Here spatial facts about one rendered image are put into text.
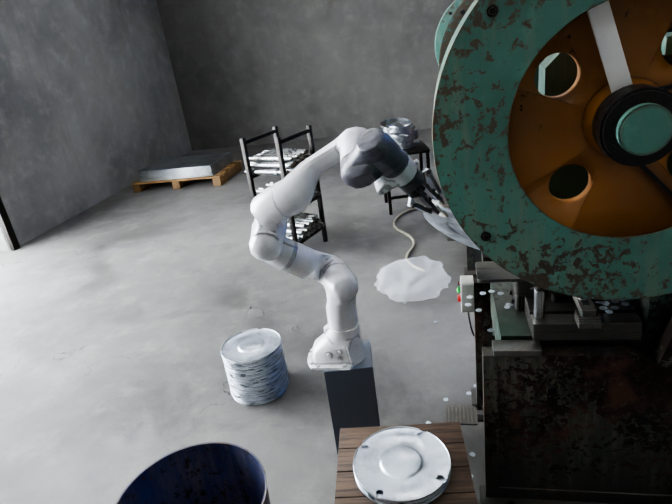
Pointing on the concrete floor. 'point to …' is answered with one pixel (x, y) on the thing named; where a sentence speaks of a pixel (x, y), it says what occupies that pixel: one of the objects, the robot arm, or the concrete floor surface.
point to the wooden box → (346, 490)
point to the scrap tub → (201, 477)
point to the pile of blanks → (258, 378)
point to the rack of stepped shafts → (281, 162)
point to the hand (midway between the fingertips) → (440, 208)
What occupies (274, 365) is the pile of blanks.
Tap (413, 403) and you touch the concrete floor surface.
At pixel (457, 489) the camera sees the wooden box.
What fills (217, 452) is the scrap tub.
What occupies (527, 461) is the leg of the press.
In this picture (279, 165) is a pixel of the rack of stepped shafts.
